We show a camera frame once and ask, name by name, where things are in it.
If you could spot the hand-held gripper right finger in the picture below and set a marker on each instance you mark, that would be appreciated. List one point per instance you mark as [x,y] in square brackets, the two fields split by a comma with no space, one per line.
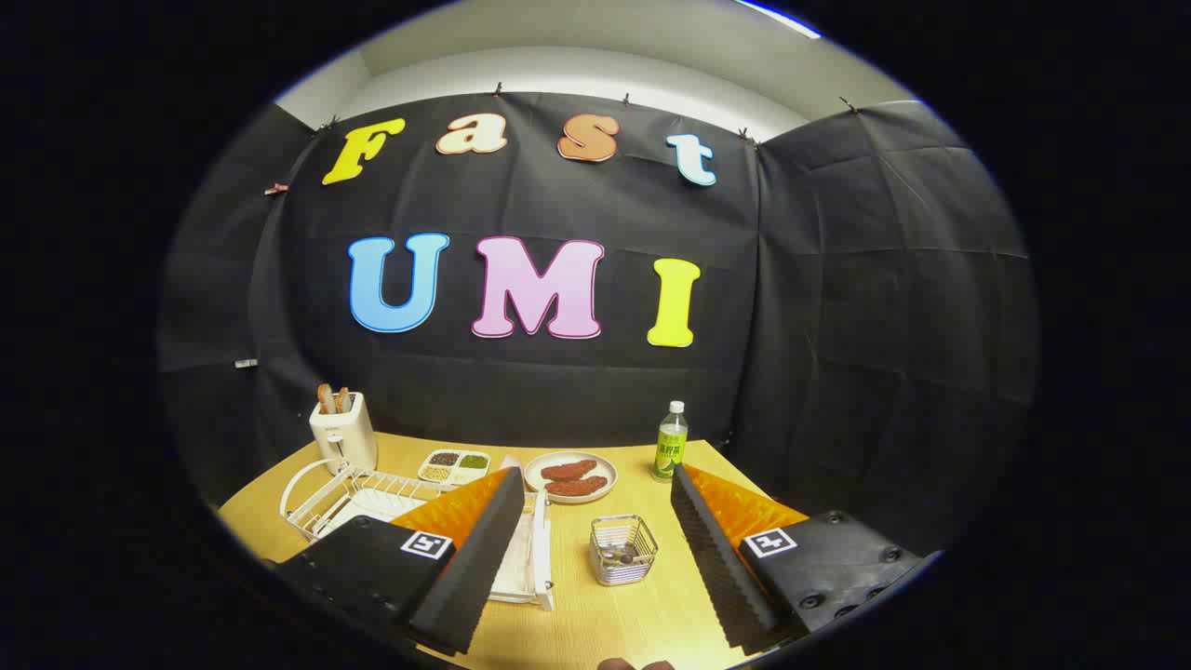
[716,568]

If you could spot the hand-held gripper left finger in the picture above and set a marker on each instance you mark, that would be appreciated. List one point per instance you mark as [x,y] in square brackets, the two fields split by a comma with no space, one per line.
[475,568]

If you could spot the white plate with meat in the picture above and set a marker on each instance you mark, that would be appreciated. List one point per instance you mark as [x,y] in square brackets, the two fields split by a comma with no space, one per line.
[535,475]

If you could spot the sectioned white condiment dish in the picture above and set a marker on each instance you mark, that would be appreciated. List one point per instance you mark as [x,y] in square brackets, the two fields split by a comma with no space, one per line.
[454,467]

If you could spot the toasted bread slice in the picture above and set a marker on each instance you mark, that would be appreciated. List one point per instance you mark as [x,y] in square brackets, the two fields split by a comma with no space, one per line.
[326,400]
[344,400]

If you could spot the brown meat piece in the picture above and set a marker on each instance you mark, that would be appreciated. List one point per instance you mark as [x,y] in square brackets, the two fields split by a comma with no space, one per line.
[568,470]
[577,486]

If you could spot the white toaster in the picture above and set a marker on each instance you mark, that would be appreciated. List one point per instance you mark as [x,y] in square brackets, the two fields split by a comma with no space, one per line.
[344,439]

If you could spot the black backdrop cloth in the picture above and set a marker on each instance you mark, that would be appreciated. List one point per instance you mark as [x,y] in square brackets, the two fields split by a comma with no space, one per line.
[558,391]

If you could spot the green label drink bottle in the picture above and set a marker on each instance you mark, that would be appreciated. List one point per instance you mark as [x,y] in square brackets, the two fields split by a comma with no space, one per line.
[670,451]

